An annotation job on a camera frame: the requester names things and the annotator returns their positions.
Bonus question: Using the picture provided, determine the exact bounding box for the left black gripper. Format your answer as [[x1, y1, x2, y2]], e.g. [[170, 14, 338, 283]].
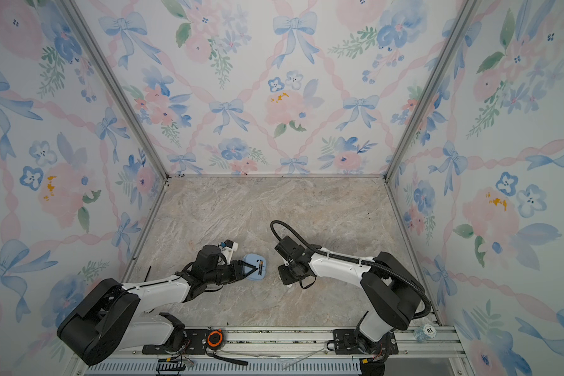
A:
[[206, 259, 256, 285]]

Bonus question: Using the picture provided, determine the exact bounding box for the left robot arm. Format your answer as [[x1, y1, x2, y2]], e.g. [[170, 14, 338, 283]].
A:
[[56, 241, 258, 366]]

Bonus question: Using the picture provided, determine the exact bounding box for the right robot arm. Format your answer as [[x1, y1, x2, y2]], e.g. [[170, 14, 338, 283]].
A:
[[275, 236, 431, 354]]

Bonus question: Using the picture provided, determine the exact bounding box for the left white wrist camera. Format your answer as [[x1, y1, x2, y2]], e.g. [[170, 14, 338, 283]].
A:
[[219, 240, 239, 264]]

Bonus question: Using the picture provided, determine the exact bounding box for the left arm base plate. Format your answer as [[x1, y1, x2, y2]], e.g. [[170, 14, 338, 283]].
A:
[[142, 329, 210, 355]]

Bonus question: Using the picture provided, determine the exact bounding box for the aluminium front rail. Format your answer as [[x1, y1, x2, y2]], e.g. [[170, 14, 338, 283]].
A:
[[79, 327, 466, 365]]

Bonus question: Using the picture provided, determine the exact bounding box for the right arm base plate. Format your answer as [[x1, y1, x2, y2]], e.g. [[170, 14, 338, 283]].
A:
[[332, 329, 399, 356]]

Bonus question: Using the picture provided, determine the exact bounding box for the black corrugated cable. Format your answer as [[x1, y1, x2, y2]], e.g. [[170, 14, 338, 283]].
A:
[[269, 219, 432, 321]]

